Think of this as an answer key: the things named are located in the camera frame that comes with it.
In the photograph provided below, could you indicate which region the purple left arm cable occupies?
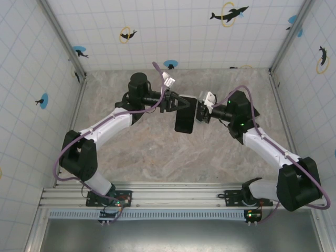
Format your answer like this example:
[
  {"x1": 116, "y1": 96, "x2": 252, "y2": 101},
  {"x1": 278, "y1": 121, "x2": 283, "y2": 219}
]
[{"x1": 54, "y1": 61, "x2": 166, "y2": 223}]

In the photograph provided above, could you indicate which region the white slotted cable duct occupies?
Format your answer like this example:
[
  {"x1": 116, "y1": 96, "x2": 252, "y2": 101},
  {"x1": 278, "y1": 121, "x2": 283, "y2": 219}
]
[{"x1": 48, "y1": 209, "x2": 249, "y2": 221}]

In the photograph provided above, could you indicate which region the small dolphin sticker yellow ring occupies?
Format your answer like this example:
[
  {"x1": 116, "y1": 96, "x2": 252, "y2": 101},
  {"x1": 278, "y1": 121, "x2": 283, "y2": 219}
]
[{"x1": 119, "y1": 26, "x2": 138, "y2": 44}]

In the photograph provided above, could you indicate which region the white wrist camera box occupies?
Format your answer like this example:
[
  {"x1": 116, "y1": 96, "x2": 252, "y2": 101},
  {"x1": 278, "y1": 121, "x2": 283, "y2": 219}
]
[
  {"x1": 161, "y1": 71, "x2": 176, "y2": 89},
  {"x1": 198, "y1": 90, "x2": 218, "y2": 110}
]

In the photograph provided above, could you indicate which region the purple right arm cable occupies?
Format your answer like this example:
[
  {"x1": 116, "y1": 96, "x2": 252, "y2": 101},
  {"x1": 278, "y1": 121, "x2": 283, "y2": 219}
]
[{"x1": 214, "y1": 86, "x2": 331, "y2": 224}]

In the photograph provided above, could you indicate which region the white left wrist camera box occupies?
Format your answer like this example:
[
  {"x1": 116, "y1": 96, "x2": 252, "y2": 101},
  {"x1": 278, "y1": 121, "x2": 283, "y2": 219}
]
[{"x1": 161, "y1": 71, "x2": 176, "y2": 89}]

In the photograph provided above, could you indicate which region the wide aluminium mounting rail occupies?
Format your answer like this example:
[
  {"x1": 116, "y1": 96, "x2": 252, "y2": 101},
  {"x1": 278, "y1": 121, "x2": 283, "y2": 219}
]
[{"x1": 38, "y1": 186, "x2": 328, "y2": 210}]

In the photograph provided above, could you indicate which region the large dolphin sticker yellow ring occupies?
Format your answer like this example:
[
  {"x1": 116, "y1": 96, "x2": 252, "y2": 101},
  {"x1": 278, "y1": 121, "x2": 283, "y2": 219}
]
[{"x1": 209, "y1": 1, "x2": 250, "y2": 28}]

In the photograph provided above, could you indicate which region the grey metal panel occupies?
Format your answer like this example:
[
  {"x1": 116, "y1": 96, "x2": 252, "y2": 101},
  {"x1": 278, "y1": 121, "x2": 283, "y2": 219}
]
[{"x1": 43, "y1": 219, "x2": 323, "y2": 252}]

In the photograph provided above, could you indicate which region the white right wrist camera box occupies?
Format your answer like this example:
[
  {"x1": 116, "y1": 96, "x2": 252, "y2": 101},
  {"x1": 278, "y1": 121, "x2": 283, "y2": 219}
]
[{"x1": 198, "y1": 90, "x2": 218, "y2": 110}]

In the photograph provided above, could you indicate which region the fish sticker blue circle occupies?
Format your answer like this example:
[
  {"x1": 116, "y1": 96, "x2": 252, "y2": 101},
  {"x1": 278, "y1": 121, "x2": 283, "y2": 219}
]
[
  {"x1": 286, "y1": 14, "x2": 304, "y2": 37},
  {"x1": 72, "y1": 46, "x2": 89, "y2": 59},
  {"x1": 163, "y1": 59, "x2": 179, "y2": 70},
  {"x1": 35, "y1": 93, "x2": 50, "y2": 110}
]

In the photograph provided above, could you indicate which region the aluminium table edge rail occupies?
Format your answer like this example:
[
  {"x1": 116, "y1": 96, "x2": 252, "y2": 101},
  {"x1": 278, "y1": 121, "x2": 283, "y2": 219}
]
[
  {"x1": 268, "y1": 69, "x2": 309, "y2": 187},
  {"x1": 54, "y1": 76, "x2": 89, "y2": 188}
]

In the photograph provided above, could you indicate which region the small black controller box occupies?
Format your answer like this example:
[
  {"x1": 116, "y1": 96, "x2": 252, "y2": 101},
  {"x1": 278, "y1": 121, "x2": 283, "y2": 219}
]
[
  {"x1": 98, "y1": 208, "x2": 124, "y2": 227},
  {"x1": 244, "y1": 208, "x2": 263, "y2": 227}
]

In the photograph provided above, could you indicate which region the aluminium corner post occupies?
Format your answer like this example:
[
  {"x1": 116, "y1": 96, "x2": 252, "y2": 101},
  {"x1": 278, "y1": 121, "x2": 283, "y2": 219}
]
[
  {"x1": 39, "y1": 0, "x2": 87, "y2": 79},
  {"x1": 268, "y1": 0, "x2": 316, "y2": 74}
]

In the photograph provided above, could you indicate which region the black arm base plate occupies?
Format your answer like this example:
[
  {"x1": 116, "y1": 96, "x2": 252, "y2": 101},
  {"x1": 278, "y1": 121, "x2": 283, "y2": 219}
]
[
  {"x1": 224, "y1": 189, "x2": 274, "y2": 208},
  {"x1": 86, "y1": 189, "x2": 133, "y2": 208}
]

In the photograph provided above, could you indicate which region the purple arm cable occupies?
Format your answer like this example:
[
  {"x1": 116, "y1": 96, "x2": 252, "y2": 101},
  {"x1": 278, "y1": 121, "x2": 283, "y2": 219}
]
[
  {"x1": 54, "y1": 61, "x2": 166, "y2": 223},
  {"x1": 214, "y1": 86, "x2": 331, "y2": 224}
]

